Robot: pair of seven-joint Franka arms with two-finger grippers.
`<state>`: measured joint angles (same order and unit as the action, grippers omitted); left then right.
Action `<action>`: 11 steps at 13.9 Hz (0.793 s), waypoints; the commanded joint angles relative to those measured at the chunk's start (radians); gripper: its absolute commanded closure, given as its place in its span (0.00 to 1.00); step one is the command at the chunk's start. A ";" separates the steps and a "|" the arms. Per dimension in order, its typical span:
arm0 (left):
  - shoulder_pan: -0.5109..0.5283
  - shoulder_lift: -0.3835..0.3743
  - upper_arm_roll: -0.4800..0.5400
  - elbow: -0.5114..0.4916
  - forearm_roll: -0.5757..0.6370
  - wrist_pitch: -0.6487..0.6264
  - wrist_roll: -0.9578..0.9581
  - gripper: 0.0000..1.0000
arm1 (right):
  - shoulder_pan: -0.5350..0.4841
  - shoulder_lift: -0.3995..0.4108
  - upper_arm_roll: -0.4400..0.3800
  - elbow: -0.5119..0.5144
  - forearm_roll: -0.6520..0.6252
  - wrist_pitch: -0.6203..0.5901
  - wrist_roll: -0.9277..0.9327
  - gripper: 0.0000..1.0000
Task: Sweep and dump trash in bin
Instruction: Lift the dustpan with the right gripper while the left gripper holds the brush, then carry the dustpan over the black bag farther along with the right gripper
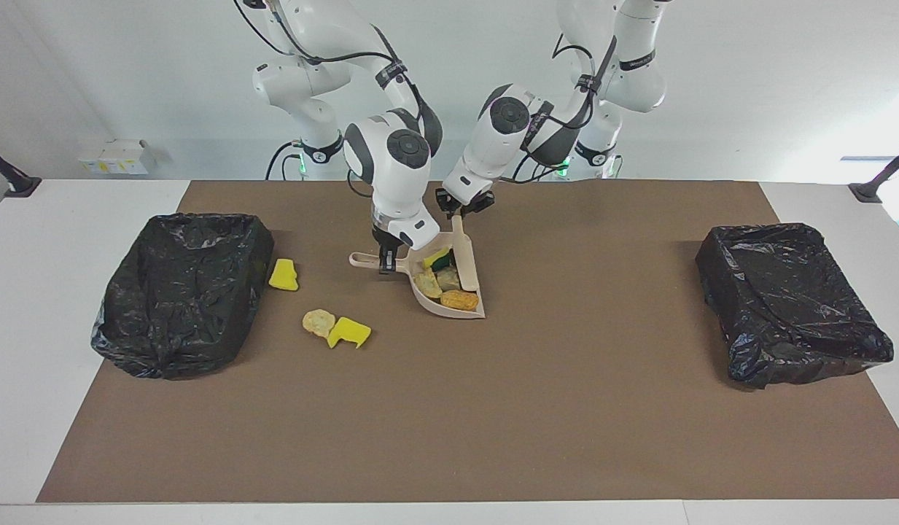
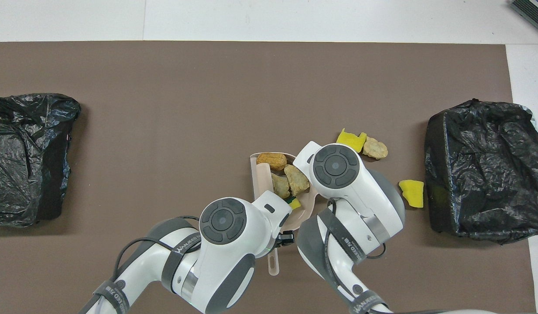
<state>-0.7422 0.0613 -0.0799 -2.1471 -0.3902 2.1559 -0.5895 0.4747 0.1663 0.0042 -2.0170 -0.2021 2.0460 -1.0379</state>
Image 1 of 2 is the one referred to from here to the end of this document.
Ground pale cracker chunk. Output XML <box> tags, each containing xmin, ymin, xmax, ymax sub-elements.
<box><xmin>413</xmin><ymin>268</ymin><xmax>444</xmax><ymax>300</ymax></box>

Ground beige plastic dustpan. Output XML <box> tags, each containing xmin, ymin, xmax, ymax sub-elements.
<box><xmin>349</xmin><ymin>231</ymin><xmax>487</xmax><ymax>320</ymax></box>

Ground beige hand brush black bristles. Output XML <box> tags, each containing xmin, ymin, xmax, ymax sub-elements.
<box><xmin>440</xmin><ymin>213</ymin><xmax>481</xmax><ymax>294</ymax></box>

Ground notched yellow sponge piece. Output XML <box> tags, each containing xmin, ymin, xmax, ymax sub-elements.
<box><xmin>327</xmin><ymin>316</ymin><xmax>373</xmax><ymax>350</ymax></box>

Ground pale bread chunk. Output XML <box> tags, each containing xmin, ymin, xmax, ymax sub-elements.
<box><xmin>302</xmin><ymin>308</ymin><xmax>337</xmax><ymax>339</ymax></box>

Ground black bag lined bin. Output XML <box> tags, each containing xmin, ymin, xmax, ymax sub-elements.
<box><xmin>695</xmin><ymin>222</ymin><xmax>895</xmax><ymax>390</ymax></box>
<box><xmin>90</xmin><ymin>212</ymin><xmax>276</xmax><ymax>381</ymax></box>

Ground brown table mat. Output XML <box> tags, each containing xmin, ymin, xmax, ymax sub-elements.
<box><xmin>37</xmin><ymin>180</ymin><xmax>899</xmax><ymax>504</ymax></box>

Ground black base power cable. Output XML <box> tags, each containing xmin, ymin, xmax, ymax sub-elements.
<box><xmin>265</xmin><ymin>141</ymin><xmax>304</xmax><ymax>181</ymax></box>
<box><xmin>510</xmin><ymin>142</ymin><xmax>567</xmax><ymax>182</ymax></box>

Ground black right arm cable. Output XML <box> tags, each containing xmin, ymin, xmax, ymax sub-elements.
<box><xmin>233</xmin><ymin>0</ymin><xmax>428</xmax><ymax>125</ymax></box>

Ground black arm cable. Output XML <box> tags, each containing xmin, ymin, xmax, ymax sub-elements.
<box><xmin>511</xmin><ymin>33</ymin><xmax>618</xmax><ymax>183</ymax></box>
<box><xmin>233</xmin><ymin>0</ymin><xmax>428</xmax><ymax>125</ymax></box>

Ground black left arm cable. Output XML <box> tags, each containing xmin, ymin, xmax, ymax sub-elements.
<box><xmin>511</xmin><ymin>33</ymin><xmax>618</xmax><ymax>183</ymax></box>

